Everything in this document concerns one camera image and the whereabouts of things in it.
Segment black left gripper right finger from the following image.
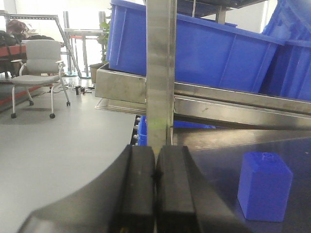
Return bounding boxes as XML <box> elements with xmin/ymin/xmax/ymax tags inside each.
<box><xmin>156</xmin><ymin>146</ymin><xmax>250</xmax><ymax>233</ymax></box>

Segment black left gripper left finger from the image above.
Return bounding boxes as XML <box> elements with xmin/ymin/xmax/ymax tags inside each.
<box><xmin>19</xmin><ymin>145</ymin><xmax>155</xmax><ymax>233</ymax></box>

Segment blue rectangular plastic part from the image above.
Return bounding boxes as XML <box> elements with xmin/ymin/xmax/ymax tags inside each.
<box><xmin>237</xmin><ymin>151</ymin><xmax>293</xmax><ymax>222</ymax></box>

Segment blue bin under table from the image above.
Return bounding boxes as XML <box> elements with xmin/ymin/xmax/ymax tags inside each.
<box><xmin>138</xmin><ymin>116</ymin><xmax>216</xmax><ymax>146</ymax></box>

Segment steel rack near table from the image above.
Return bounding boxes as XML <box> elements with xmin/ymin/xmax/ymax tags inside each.
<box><xmin>95</xmin><ymin>0</ymin><xmax>311</xmax><ymax>148</ymax></box>

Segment blue bin left on rack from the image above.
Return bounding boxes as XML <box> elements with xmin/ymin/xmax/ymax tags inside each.
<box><xmin>108</xmin><ymin>0</ymin><xmax>285</xmax><ymax>93</ymax></box>

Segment blue bin on rack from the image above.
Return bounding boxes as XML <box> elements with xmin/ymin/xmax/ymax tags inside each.
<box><xmin>259</xmin><ymin>0</ymin><xmax>311</xmax><ymax>100</ymax></box>
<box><xmin>108</xmin><ymin>0</ymin><xmax>285</xmax><ymax>93</ymax></box>

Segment grey office chair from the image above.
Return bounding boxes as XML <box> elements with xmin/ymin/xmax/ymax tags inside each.
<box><xmin>11</xmin><ymin>39</ymin><xmax>65</xmax><ymax>119</ymax></box>

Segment green potted plant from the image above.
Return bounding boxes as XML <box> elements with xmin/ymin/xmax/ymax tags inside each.
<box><xmin>97</xmin><ymin>7</ymin><xmax>112</xmax><ymax>64</ymax></box>

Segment blue bin right on rack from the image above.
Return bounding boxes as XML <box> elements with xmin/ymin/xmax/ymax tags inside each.
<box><xmin>259</xmin><ymin>0</ymin><xmax>311</xmax><ymax>100</ymax></box>

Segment red workbench with bags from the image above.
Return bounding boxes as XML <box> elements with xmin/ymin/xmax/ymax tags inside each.
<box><xmin>0</xmin><ymin>19</ymin><xmax>66</xmax><ymax>107</ymax></box>

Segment aluminium frame workbench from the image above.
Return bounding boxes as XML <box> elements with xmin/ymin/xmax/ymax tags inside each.
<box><xmin>0</xmin><ymin>13</ymin><xmax>107</xmax><ymax>78</ymax></box>

